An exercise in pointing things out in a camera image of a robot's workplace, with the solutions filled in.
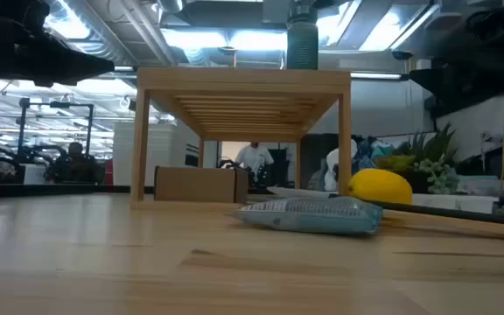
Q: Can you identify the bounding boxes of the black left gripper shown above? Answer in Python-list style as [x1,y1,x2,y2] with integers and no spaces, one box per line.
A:
[0,0,116,87]

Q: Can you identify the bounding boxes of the pile of blue clothes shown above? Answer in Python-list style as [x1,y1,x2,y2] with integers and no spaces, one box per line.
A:
[355,136,394,171]

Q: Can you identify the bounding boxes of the yellow lemon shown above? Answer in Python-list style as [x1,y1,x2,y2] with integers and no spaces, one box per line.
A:
[347,168,414,206]

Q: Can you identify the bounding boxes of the black utensil handle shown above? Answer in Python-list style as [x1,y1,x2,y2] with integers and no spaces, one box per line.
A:
[363,199,504,228]

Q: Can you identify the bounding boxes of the white cloth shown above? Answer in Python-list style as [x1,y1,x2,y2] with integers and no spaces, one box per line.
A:
[323,138,359,192]

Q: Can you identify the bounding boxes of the brown cardboard box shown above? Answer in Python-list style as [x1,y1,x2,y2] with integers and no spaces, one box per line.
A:
[153,165,250,205]

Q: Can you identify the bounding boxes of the black background robot frame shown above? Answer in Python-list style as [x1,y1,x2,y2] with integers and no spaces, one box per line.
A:
[17,97,96,159]

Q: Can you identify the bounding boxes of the seated person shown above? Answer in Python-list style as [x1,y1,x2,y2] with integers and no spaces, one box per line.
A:
[52,141,106,185]

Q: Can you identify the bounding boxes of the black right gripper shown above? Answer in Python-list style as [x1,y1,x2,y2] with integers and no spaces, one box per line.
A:
[409,0,504,117]

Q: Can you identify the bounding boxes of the wooden slatted shelf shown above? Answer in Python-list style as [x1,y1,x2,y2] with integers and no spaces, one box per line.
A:
[129,66,353,209]

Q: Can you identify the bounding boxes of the potted green succulent plant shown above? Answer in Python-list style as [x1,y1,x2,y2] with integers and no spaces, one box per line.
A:
[374,122,461,196]

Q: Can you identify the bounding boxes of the light blue seasoning packet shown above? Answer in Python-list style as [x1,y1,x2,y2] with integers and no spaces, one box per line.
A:
[230,195,384,238]

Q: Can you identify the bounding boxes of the standing person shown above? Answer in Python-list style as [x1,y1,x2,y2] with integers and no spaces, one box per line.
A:
[233,140,276,187]

